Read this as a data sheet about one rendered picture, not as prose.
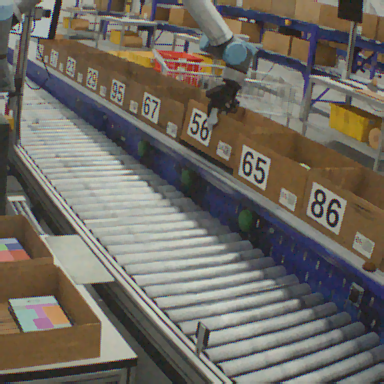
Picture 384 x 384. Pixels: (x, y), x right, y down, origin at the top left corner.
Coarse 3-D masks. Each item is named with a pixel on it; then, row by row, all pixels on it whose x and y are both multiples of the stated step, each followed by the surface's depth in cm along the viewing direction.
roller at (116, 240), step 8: (152, 232) 197; (160, 232) 198; (168, 232) 199; (176, 232) 200; (184, 232) 201; (192, 232) 203; (200, 232) 204; (208, 232) 205; (216, 232) 207; (224, 232) 209; (104, 240) 186; (112, 240) 187; (120, 240) 189; (128, 240) 190; (136, 240) 191; (144, 240) 193; (152, 240) 194; (160, 240) 196
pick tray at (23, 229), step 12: (0, 216) 165; (12, 216) 167; (24, 216) 168; (0, 228) 166; (12, 228) 168; (24, 228) 169; (24, 240) 170; (36, 240) 159; (36, 252) 160; (48, 252) 151; (0, 264) 139; (12, 264) 141; (24, 264) 143; (36, 264) 145
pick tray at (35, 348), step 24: (48, 264) 143; (0, 288) 137; (24, 288) 141; (48, 288) 145; (72, 288) 136; (0, 312) 133; (72, 312) 138; (0, 336) 110; (24, 336) 113; (48, 336) 116; (72, 336) 119; (96, 336) 123; (0, 360) 112; (24, 360) 115; (48, 360) 118; (72, 360) 122
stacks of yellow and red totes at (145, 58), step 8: (120, 56) 918; (128, 56) 924; (136, 56) 820; (144, 56) 793; (152, 56) 858; (168, 56) 747; (176, 56) 799; (184, 56) 795; (192, 56) 775; (144, 64) 799; (152, 64) 799; (176, 64) 739; (184, 64) 744; (192, 64) 748; (168, 72) 751; (176, 72) 743; (192, 80) 757
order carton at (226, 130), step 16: (192, 112) 243; (240, 112) 261; (256, 112) 254; (224, 128) 224; (240, 128) 216; (256, 128) 218; (272, 128) 222; (288, 128) 237; (192, 144) 242; (208, 144) 232; (224, 160) 224
